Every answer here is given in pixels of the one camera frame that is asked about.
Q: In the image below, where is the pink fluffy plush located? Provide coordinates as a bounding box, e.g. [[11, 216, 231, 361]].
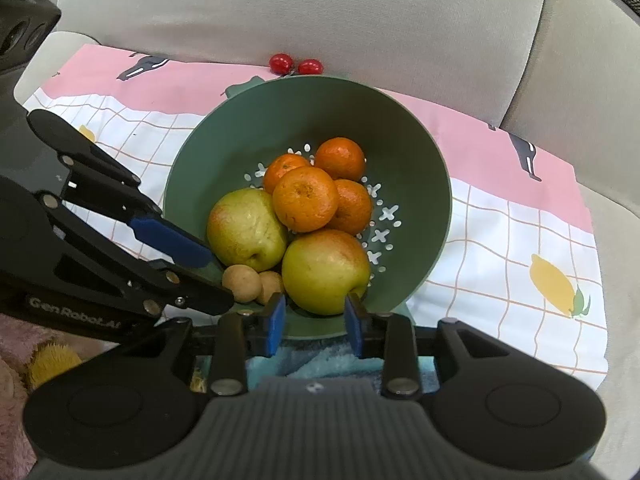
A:
[[0, 312, 121, 476]]

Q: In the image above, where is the orange mandarin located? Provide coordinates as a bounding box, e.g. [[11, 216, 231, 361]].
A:
[[332, 178, 373, 236], [263, 153, 311, 193], [272, 166, 339, 233], [314, 137, 366, 182]]

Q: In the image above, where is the pink printed blanket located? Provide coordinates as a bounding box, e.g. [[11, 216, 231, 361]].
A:
[[15, 42, 611, 391]]

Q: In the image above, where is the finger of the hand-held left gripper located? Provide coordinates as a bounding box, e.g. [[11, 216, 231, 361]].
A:
[[60, 147, 213, 268], [35, 190, 236, 318]]

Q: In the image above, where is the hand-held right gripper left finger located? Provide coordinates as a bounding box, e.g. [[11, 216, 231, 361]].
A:
[[125, 292, 288, 397]]

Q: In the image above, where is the beige sofa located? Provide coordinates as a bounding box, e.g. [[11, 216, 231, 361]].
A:
[[15, 0, 640, 461]]

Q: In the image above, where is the green colander bowl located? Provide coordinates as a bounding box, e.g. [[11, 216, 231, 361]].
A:
[[162, 75, 453, 338]]

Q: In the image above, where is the yellow-green apple with red blush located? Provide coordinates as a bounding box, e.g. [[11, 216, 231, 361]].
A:
[[281, 229, 372, 316]]

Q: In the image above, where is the yellow plush toy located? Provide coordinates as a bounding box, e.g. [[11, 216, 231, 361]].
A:
[[27, 345, 83, 391]]

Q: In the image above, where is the light blue towel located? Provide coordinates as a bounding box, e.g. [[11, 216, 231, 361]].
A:
[[192, 337, 436, 393]]

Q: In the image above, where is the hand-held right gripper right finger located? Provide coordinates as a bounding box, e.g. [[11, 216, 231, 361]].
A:
[[344, 292, 497, 397]]

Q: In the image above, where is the brown longan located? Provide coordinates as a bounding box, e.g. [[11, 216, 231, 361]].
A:
[[221, 264, 263, 304], [256, 271, 285, 306]]

